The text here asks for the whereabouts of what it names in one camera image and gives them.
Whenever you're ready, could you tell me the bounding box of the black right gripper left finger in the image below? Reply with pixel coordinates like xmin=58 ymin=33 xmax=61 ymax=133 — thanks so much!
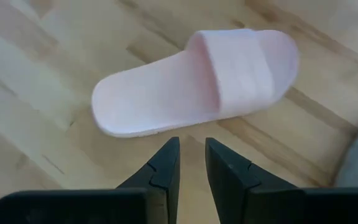
xmin=0 ymin=136 xmax=181 ymax=224

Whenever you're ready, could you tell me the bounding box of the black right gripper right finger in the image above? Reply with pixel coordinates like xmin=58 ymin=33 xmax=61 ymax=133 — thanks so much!
xmin=205 ymin=137 xmax=358 ymax=224

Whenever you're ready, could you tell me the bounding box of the pink rubber slide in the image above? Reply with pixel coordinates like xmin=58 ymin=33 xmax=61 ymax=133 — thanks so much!
xmin=91 ymin=28 xmax=300 ymax=139

